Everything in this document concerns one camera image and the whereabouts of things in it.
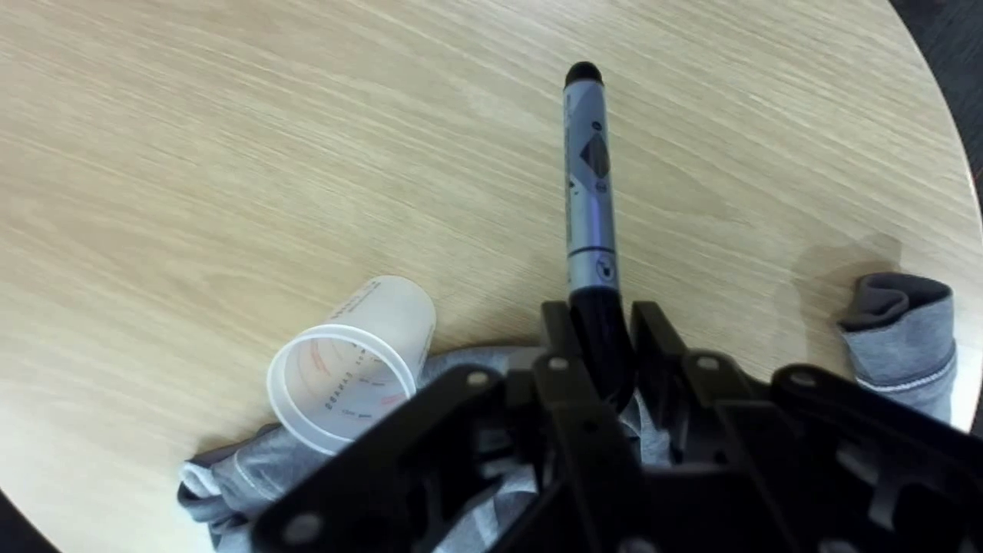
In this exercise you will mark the clear plastic cup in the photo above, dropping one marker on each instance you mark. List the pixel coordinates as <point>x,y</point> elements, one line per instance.
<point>359,358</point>

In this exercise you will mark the black grey marker pen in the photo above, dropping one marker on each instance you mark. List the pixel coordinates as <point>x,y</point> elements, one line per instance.
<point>592,193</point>

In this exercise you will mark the small grey folded cloth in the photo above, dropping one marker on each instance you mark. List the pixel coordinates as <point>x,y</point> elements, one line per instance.
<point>907,341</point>

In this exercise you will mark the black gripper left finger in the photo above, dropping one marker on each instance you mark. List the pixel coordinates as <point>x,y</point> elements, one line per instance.
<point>409,470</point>

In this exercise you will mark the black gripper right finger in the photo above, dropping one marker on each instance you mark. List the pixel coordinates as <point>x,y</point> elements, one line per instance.
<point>819,449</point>

